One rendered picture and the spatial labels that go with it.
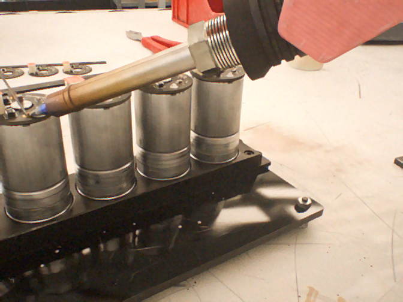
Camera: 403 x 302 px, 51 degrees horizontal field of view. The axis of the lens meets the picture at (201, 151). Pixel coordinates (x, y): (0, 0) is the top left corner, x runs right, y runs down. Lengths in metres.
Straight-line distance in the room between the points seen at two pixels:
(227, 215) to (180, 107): 0.05
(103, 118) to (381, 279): 0.12
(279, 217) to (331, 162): 0.08
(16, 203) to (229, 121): 0.09
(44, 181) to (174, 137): 0.05
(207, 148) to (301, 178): 0.06
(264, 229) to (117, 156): 0.07
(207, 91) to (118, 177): 0.05
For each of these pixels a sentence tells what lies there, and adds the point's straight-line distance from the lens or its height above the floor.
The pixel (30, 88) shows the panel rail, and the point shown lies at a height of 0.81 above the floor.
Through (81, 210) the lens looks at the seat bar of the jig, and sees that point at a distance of 0.17.
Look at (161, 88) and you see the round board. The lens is 0.17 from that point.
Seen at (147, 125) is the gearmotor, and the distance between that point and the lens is 0.18.
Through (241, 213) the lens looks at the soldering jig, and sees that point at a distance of 0.18.
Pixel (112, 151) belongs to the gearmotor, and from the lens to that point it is 0.17.
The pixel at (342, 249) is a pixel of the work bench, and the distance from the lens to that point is 0.19.
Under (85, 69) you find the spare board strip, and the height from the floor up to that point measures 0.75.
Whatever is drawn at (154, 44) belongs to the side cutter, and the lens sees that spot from 0.43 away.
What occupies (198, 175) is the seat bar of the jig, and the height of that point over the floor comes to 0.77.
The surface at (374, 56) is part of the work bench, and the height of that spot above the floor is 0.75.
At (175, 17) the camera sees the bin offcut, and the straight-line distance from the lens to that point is 0.57.
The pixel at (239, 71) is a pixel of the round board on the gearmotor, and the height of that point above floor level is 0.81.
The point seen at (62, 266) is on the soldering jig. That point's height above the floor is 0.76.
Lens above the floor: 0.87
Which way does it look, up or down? 29 degrees down
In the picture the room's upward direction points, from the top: 2 degrees clockwise
